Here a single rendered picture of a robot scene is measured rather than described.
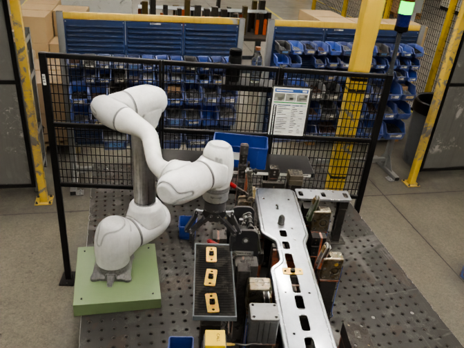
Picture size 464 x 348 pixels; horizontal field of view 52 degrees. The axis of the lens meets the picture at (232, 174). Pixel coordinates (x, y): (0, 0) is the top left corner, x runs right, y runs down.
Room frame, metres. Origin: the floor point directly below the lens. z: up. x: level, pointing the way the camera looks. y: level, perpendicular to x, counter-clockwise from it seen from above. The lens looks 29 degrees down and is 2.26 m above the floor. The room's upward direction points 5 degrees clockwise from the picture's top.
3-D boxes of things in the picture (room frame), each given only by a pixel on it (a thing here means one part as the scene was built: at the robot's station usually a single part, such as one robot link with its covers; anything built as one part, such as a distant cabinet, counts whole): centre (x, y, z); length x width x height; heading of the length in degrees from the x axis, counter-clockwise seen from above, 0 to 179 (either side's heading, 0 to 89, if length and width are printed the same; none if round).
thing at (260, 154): (2.38, -0.03, 1.09); 0.30 x 0.17 x 0.13; 90
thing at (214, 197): (1.37, 0.05, 1.43); 0.09 x 0.09 x 0.06
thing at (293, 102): (2.53, -0.29, 1.30); 0.23 x 0.02 x 0.31; 95
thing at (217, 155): (1.36, 0.06, 1.54); 0.13 x 0.11 x 0.16; 143
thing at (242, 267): (1.39, -0.08, 0.90); 0.05 x 0.05 x 0.40; 5
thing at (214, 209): (1.37, 0.05, 1.36); 0.08 x 0.07 x 0.09; 95
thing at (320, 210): (1.93, -0.45, 0.87); 0.12 x 0.09 x 0.35; 95
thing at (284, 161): (2.38, 0.00, 1.01); 0.90 x 0.22 x 0.03; 95
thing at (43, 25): (6.05, 2.39, 0.52); 1.20 x 0.80 x 1.05; 12
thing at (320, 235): (1.79, -0.43, 0.84); 0.11 x 0.08 x 0.29; 95
